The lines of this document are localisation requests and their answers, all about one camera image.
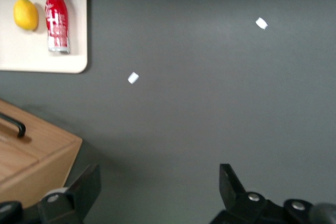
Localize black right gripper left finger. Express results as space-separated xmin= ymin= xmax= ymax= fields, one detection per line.
xmin=38 ymin=163 xmax=102 ymax=224

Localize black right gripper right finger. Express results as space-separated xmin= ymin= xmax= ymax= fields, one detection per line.
xmin=209 ymin=163 xmax=287 ymax=224

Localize red coke bottle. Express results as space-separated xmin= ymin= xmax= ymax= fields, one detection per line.
xmin=45 ymin=0 xmax=71 ymax=55

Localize beige plastic tray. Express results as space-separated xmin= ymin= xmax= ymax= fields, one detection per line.
xmin=0 ymin=0 xmax=88 ymax=74

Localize wooden drawer cabinet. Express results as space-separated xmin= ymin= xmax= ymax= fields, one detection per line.
xmin=0 ymin=99 xmax=83 ymax=209

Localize white tape piece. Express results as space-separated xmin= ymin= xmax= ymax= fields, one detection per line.
xmin=127 ymin=71 xmax=140 ymax=85
xmin=255 ymin=17 xmax=269 ymax=30

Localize yellow lemon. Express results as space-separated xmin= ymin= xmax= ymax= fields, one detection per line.
xmin=13 ymin=0 xmax=40 ymax=31

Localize black metal drawer handle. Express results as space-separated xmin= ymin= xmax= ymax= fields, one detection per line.
xmin=0 ymin=112 xmax=27 ymax=139

